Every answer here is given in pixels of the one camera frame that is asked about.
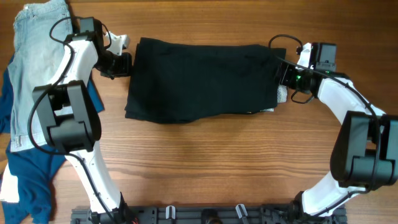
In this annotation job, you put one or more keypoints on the dark blue shirt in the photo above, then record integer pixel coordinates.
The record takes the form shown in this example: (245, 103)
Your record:
(36, 167)

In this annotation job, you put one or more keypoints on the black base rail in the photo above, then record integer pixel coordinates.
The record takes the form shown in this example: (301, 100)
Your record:
(265, 214)

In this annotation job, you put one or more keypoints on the black shorts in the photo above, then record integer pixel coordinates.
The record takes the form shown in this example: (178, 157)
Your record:
(176, 83)

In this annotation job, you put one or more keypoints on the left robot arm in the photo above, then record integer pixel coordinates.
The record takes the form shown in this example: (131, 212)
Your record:
(71, 125)

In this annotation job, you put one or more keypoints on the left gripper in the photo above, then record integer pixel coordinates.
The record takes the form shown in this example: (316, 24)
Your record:
(126, 69)

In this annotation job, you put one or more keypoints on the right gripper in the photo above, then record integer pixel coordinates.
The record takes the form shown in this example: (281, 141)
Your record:
(286, 74)

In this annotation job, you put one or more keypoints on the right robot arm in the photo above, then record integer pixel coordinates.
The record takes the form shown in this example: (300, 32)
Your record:
(364, 157)

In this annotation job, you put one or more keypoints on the light blue denim shorts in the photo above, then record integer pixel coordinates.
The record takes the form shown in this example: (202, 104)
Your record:
(36, 60)

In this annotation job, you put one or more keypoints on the white cloth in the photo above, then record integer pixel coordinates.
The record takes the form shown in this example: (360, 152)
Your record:
(9, 187)

